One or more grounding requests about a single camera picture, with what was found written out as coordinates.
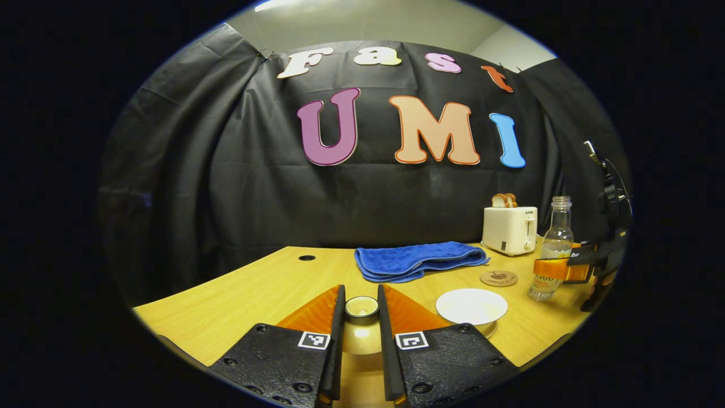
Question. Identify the toast slice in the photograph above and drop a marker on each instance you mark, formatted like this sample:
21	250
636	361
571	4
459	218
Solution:
498	201
512	200

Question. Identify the cream teacup lid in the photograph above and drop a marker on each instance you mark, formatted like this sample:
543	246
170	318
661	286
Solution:
361	334

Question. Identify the clear water bottle yellow label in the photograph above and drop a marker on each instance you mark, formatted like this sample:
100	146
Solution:
558	238

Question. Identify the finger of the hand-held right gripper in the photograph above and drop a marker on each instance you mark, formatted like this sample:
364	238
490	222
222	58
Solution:
555	270
583	249

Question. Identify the white toaster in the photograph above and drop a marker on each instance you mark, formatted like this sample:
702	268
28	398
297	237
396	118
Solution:
507	229

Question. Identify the round brown coaster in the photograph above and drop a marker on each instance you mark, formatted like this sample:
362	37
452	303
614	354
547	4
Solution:
498	278

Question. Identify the cream teacup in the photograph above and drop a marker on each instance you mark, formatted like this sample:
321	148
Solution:
470	306

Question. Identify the black backdrop cloth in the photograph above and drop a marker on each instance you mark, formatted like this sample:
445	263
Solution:
238	187

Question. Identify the folded blue towel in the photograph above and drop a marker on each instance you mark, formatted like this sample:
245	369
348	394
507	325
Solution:
413	260

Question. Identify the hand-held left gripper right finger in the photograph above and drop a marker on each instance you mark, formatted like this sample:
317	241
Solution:
387	351

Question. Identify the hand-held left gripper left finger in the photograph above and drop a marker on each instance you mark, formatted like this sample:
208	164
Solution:
337	351

